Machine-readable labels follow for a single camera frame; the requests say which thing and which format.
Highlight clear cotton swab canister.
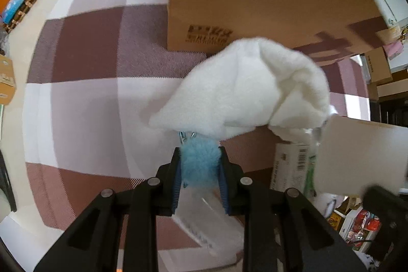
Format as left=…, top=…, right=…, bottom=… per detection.
left=270, top=128, right=321, bottom=199

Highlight small orange box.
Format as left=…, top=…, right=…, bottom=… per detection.
left=0, top=55, right=16, bottom=106

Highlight pink box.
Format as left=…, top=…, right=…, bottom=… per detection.
left=384, top=39, right=405, bottom=60

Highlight colourful boxes on floor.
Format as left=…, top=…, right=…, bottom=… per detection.
left=328, top=196, right=380, bottom=250

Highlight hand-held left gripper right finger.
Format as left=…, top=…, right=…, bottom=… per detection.
left=218, top=146, right=367, bottom=272

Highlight white plush toy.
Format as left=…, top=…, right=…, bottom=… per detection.
left=148, top=36, right=338, bottom=143

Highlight checked tablecloth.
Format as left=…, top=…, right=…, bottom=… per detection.
left=25, top=0, right=370, bottom=272

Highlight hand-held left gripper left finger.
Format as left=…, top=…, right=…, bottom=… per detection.
left=33, top=146, right=182, bottom=272

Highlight blue fluffy pompom keychain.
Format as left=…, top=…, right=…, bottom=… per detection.
left=178, top=131, right=222, bottom=188

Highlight small brown cardboard box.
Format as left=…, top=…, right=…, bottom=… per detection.
left=363, top=47, right=393, bottom=84

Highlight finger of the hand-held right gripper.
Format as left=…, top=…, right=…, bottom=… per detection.
left=362, top=185, right=404, bottom=261

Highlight clear plastic case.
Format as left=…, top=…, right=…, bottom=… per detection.
left=172, top=187, right=246, bottom=263

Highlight black cabinet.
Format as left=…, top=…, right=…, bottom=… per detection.
left=370, top=81, right=408, bottom=126

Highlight blue tissue packet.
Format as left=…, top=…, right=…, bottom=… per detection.
left=2, top=0, right=28, bottom=24

